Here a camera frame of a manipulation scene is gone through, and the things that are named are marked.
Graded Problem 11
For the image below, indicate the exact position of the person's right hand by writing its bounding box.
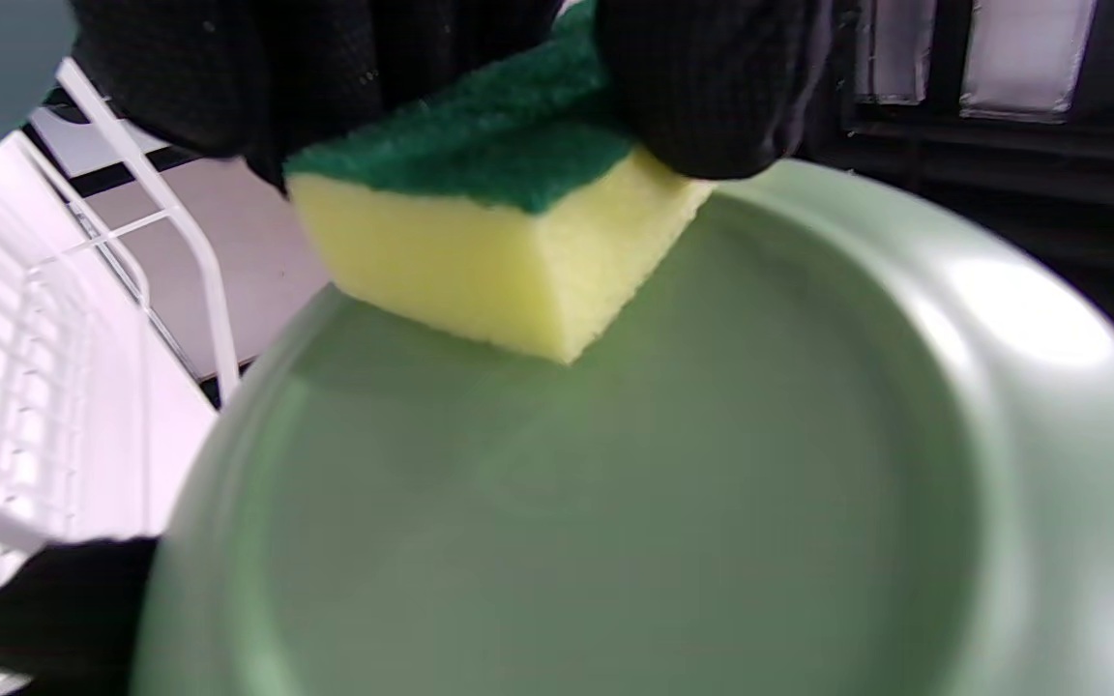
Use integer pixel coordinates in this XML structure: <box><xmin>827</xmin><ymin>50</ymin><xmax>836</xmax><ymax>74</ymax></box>
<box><xmin>0</xmin><ymin>536</ymin><xmax>161</xmax><ymax>696</ymax></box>

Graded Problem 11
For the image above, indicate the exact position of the person's left hand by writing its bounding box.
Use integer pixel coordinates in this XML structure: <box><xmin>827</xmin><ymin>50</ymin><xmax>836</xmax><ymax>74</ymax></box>
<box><xmin>69</xmin><ymin>0</ymin><xmax>834</xmax><ymax>189</ymax></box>

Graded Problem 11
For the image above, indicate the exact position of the yellow green sponge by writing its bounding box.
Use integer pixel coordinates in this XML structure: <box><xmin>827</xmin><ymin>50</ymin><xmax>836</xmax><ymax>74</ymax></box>
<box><xmin>284</xmin><ymin>0</ymin><xmax>718</xmax><ymax>365</ymax></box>

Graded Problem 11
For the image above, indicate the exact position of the light green plate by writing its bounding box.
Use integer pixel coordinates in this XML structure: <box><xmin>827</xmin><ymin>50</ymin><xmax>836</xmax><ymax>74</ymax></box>
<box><xmin>132</xmin><ymin>159</ymin><xmax>1114</xmax><ymax>696</ymax></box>

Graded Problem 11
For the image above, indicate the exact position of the white wire dish rack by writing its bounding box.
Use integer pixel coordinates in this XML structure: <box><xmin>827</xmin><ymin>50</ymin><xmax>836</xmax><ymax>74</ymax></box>
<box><xmin>0</xmin><ymin>58</ymin><xmax>244</xmax><ymax>696</ymax></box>

